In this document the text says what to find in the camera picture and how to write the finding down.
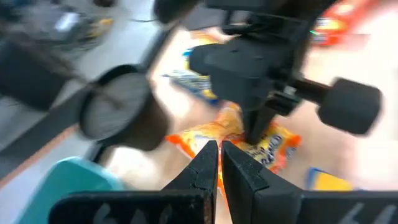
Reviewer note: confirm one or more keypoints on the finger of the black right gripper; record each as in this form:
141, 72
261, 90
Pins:
264, 119
251, 124

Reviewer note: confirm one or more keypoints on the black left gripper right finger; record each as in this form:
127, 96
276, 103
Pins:
280, 205

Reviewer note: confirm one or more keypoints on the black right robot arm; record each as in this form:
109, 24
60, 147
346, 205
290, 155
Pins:
264, 21

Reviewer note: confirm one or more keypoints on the orange Maruchan chicken ramen packet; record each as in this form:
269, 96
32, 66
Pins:
199, 137
329, 31

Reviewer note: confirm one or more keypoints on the black plant pot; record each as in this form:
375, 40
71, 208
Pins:
115, 105

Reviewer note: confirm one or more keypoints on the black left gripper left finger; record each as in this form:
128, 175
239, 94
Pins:
174, 205

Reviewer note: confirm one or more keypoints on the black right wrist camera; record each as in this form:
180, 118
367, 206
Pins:
348, 105

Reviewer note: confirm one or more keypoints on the green plastic bin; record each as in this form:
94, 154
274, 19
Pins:
62, 177

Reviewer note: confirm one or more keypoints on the blue Maruchan ramen packet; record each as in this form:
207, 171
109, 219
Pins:
329, 182
192, 81

